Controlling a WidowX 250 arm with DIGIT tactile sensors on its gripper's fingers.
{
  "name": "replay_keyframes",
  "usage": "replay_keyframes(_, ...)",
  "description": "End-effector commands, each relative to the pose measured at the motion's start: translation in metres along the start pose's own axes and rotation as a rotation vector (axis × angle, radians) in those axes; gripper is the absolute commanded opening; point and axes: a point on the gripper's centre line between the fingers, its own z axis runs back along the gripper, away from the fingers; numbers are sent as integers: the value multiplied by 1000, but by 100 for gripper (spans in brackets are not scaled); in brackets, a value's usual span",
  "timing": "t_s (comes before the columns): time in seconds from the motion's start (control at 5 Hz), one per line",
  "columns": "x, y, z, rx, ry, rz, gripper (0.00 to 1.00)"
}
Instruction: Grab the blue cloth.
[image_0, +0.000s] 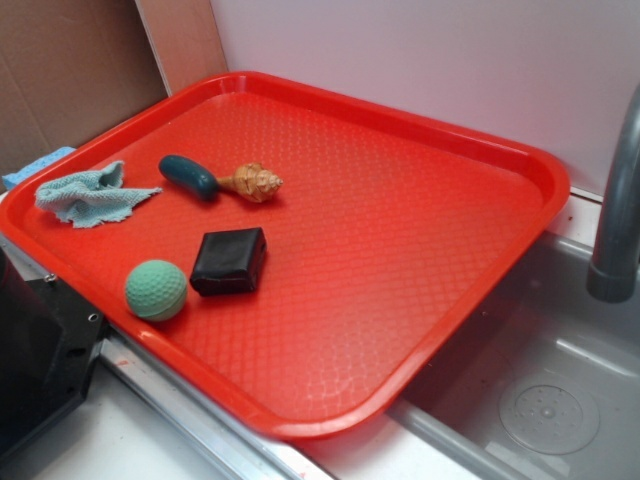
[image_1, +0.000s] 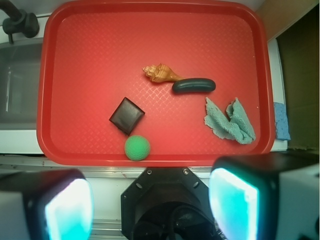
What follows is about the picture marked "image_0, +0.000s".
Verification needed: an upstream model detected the dark teal oblong toy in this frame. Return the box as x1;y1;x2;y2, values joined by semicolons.
159;154;219;201

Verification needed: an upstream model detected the tan seashell toy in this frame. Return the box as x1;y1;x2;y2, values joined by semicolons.
217;163;284;203

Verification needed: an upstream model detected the black rectangular block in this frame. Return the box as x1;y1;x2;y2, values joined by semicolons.
189;227;267;297

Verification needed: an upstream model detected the grey sink faucet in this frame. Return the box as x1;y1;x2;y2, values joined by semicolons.
587;91;639;303

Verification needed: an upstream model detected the light blue cloth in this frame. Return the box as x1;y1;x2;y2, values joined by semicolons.
35;160;163;229

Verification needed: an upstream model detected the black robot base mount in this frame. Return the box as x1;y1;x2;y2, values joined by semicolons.
1;253;107;462

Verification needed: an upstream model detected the green golf ball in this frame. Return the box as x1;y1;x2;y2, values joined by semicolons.
125;260;187;322

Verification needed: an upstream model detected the red plastic tray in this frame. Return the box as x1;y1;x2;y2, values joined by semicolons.
1;72;570;439

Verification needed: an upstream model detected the grey plastic sink basin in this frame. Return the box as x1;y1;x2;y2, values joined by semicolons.
304;234;639;479

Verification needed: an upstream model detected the blue sponge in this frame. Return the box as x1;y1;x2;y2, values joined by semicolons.
2;146;75;191

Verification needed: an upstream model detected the brown cardboard panel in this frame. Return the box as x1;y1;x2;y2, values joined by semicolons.
1;1;166;174

